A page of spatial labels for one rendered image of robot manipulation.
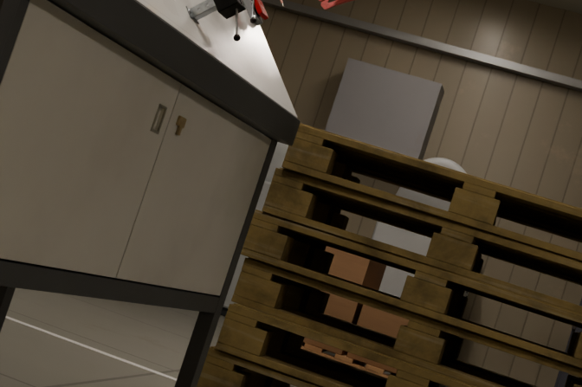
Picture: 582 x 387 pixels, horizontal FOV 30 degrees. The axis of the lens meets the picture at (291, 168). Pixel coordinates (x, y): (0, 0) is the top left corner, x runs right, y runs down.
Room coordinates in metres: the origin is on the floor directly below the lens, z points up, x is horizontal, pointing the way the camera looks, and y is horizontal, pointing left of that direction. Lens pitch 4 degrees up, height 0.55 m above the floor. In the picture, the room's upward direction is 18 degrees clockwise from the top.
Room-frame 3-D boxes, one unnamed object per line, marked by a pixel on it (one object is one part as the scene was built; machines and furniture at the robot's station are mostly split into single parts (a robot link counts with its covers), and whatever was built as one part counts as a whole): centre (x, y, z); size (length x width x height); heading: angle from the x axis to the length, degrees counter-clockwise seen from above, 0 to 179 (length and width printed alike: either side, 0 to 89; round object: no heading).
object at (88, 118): (1.83, 0.35, 0.60); 0.55 x 0.02 x 0.39; 160
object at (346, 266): (6.18, -0.66, 0.35); 1.25 x 0.85 x 0.70; 165
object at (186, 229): (2.35, 0.16, 0.60); 0.55 x 0.03 x 0.39; 160
